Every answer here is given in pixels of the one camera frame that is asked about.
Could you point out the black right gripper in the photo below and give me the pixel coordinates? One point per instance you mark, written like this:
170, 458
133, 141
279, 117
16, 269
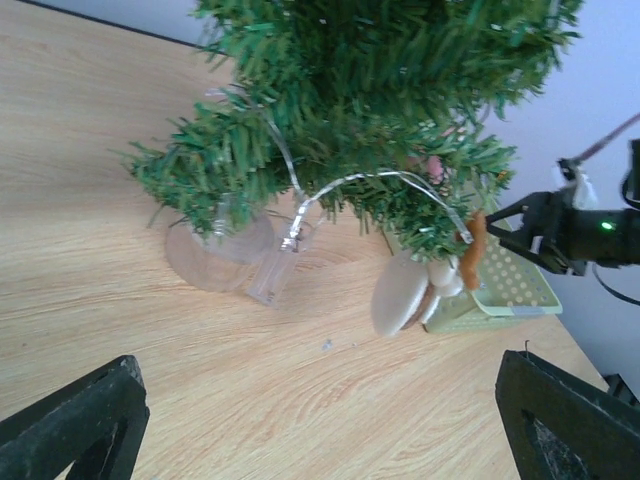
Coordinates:
570, 237

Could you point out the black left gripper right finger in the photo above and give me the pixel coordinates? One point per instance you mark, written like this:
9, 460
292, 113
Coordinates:
561, 427

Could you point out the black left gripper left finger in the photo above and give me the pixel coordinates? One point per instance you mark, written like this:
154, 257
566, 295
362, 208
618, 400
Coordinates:
91, 429

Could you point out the green perforated plastic basket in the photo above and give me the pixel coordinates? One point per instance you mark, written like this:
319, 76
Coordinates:
512, 289

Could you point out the snowman ornament brown hat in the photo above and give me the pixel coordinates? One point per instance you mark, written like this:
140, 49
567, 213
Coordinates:
409, 291

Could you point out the small green christmas tree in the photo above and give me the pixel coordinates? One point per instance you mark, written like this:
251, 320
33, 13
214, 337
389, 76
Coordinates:
355, 87

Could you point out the clear led string lights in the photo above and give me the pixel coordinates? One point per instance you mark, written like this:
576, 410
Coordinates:
304, 202

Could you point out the pink felt bow ornament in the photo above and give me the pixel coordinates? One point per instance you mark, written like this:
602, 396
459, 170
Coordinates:
431, 165

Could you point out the clear battery box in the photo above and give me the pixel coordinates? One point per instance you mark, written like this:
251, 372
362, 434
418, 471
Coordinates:
279, 263

